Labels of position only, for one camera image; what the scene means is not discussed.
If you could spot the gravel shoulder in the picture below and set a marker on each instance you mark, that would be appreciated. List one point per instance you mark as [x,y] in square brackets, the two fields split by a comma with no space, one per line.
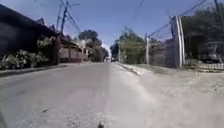
[186,93]

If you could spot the green trees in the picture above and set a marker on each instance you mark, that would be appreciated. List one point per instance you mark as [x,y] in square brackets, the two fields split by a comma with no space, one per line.
[131,46]

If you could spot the red-brown house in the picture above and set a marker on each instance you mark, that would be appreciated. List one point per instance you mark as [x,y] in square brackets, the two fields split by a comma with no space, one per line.
[71,53]

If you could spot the grey asphalt road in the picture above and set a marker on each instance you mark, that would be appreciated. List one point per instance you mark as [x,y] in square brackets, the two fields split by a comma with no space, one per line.
[66,96]

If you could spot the robot's own part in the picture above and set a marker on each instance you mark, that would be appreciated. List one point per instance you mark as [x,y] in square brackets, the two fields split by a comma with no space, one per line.
[100,125]

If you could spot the utility pole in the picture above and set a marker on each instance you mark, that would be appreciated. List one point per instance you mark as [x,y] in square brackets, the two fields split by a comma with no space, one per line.
[64,18]

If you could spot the concrete kerb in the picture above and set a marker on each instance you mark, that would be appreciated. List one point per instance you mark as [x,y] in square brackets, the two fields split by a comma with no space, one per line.
[33,69]

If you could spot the row of bushes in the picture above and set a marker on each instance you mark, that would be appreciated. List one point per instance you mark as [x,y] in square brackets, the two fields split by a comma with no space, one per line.
[20,60]

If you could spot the trees behind fence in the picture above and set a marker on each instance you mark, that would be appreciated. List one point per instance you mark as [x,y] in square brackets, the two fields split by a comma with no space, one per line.
[203,33]

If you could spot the dark building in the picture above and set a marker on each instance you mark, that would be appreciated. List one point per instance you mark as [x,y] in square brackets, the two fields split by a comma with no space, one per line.
[20,33]

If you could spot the low white fence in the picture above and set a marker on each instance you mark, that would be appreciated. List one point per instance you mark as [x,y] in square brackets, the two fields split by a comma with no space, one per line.
[210,65]

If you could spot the grey wall with white post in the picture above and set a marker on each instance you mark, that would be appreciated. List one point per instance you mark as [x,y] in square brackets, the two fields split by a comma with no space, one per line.
[163,53]

